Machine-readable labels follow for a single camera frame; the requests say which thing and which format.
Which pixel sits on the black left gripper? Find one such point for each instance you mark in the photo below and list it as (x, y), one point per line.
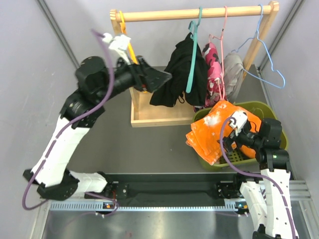
(147, 78)

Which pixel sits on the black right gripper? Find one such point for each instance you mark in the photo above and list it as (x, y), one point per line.
(228, 140)

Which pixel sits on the black trousers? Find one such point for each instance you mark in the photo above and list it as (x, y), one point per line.
(179, 67)

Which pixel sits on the orange white trousers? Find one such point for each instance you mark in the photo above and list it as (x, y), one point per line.
(204, 135)

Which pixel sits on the orange plastic hanger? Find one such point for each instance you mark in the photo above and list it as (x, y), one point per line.
(123, 29)

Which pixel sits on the teal plastic hanger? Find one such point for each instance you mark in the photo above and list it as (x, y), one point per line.
(193, 29)

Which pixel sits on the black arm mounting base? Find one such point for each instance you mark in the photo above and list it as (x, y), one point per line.
(168, 192)

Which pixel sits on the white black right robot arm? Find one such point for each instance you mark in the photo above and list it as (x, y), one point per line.
(267, 194)

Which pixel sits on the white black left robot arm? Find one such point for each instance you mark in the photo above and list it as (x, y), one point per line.
(96, 85)

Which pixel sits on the pink camouflage trousers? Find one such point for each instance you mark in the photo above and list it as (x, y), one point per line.
(214, 81)

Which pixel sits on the grey trousers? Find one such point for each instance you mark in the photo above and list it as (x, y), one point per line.
(233, 76)

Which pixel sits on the wooden clothes rack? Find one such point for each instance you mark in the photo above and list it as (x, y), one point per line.
(142, 113)

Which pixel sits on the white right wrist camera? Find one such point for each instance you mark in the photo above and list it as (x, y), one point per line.
(238, 120)

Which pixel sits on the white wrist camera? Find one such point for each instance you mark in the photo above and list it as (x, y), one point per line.
(119, 44)
(238, 120)

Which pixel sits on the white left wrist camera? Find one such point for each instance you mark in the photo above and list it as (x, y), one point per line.
(119, 44)

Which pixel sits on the pink wire hanger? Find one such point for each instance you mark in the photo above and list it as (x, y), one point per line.
(220, 62)

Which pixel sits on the grey slotted cable duct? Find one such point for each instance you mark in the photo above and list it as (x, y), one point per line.
(105, 206)

